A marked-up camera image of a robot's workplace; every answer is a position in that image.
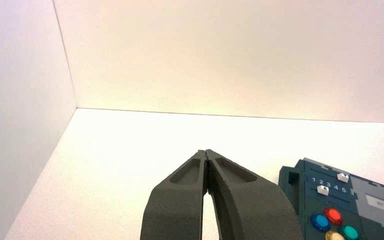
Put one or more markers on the blue push button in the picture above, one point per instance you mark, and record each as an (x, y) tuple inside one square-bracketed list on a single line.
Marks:
[(320, 222)]

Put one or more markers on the red push button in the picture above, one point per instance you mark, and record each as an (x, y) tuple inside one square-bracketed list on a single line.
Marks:
[(333, 216)]

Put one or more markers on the blue grey control box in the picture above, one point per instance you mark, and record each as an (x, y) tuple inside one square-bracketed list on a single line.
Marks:
[(361, 212)]

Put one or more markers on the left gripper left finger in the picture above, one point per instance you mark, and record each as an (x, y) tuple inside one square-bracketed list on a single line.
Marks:
[(175, 212)]

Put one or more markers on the teal push button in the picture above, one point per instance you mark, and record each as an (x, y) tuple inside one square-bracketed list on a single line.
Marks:
[(349, 233)]

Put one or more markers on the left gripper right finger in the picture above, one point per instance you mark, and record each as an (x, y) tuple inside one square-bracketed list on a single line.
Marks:
[(255, 212)]

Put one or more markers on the white display window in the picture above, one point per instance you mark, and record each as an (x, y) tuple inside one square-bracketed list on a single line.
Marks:
[(380, 203)]

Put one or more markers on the yellow push button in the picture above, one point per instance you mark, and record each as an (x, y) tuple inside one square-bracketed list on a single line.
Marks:
[(334, 236)]

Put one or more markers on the white slider knob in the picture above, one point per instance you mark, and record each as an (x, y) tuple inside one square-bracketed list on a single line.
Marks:
[(322, 190), (343, 178)]

